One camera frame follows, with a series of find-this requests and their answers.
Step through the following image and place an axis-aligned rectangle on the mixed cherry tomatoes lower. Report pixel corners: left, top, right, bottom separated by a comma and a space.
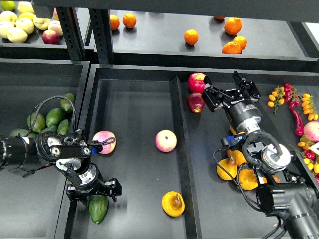
290, 135, 319, 183

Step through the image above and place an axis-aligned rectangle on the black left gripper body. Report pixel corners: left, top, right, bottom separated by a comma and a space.
66, 178, 122, 199

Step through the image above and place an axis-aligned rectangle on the yellow pear lower left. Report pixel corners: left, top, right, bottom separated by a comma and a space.
216, 156, 238, 181

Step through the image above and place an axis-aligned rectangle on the pink apple right edge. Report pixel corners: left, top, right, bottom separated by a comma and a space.
304, 121, 319, 142

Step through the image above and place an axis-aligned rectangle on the yellow cherry tomato bunch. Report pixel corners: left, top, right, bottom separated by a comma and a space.
302, 94, 319, 121

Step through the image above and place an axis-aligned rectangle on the dark avocado centre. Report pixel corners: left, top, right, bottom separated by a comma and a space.
40, 125, 57, 133

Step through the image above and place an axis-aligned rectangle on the red apple on shelf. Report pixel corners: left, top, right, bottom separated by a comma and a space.
42, 29, 60, 45

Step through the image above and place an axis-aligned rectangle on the black tray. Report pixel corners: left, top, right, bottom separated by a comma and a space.
54, 64, 319, 239
0, 59, 89, 239

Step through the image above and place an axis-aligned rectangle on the dark red apple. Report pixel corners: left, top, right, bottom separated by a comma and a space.
187, 93, 205, 113

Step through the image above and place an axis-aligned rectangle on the bright red apple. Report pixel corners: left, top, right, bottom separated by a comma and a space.
188, 72, 206, 94

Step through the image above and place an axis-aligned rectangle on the orange cherry tomato bunch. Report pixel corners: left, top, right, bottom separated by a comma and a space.
267, 87, 285, 114

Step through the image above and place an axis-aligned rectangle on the orange under top shelf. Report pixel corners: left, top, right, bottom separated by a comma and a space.
214, 16, 225, 20

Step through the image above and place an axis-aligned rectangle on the pale yellow apple front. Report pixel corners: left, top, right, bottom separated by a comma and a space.
7, 27, 28, 43

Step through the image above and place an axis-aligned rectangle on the green avocado top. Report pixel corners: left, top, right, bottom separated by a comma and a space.
60, 93, 76, 113

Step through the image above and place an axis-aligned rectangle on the orange centre shelf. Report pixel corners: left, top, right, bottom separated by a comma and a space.
184, 29, 199, 45

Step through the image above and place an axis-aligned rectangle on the yellow pear brown end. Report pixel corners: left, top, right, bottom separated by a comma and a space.
238, 168, 280, 191

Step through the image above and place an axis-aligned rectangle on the black shelf post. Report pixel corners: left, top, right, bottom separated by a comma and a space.
89, 8, 114, 64

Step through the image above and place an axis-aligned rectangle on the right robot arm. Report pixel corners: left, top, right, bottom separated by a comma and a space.
202, 72, 319, 239

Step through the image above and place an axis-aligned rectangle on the red cherry tomato bunch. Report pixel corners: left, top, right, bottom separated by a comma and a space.
284, 83, 301, 107

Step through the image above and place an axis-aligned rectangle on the black centre tray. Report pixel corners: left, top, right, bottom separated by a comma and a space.
54, 64, 319, 239

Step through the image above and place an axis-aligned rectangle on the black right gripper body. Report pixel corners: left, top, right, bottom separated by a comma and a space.
223, 89, 262, 131

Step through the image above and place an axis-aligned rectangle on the orange front right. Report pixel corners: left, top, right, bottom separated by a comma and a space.
222, 41, 242, 54

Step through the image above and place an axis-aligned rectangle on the orange at post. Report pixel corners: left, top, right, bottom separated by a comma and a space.
110, 14, 120, 31

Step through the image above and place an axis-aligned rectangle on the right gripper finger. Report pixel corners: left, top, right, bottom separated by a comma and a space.
201, 76, 234, 112
232, 71, 261, 102

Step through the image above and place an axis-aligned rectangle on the yellow pear middle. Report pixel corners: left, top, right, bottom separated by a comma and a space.
227, 149, 247, 167

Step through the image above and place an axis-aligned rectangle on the green avocado upper middle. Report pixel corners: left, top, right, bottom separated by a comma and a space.
45, 108, 64, 127

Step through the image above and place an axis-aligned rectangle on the red chili pepper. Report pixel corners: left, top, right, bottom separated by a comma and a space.
289, 102, 304, 136

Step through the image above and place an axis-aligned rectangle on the green avocado by wall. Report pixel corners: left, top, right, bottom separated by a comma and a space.
57, 119, 70, 135

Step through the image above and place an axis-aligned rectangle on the black left tray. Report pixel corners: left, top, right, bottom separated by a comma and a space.
0, 59, 89, 239

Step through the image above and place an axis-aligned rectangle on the orange right small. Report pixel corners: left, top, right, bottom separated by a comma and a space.
233, 36, 247, 50

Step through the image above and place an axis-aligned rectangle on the pink apple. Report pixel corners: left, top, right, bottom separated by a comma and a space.
155, 129, 177, 152
92, 130, 116, 154

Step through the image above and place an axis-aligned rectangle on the yellow pear with stem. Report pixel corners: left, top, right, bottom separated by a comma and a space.
230, 125, 244, 135

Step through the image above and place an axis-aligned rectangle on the pink apple left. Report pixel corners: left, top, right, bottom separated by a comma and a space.
92, 130, 116, 154

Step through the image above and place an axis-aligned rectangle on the yellow pear brown spot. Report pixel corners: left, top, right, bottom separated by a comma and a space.
161, 191, 185, 218

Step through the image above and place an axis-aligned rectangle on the pink apple centre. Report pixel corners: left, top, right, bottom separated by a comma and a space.
155, 129, 177, 152

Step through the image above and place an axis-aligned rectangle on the dark green avocado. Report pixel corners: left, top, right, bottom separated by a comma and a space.
89, 195, 109, 224

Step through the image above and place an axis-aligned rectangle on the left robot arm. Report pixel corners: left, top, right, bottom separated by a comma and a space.
0, 115, 122, 205

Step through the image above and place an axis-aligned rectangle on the green avocado round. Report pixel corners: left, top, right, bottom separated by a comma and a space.
27, 113, 46, 133

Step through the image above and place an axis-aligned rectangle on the large orange upper right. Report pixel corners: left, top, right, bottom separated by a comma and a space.
224, 17, 243, 35

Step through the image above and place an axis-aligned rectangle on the dark avocado left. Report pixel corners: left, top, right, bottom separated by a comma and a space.
9, 128, 37, 138

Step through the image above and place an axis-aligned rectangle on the orange upper left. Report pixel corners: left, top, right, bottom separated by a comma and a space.
122, 13, 137, 28

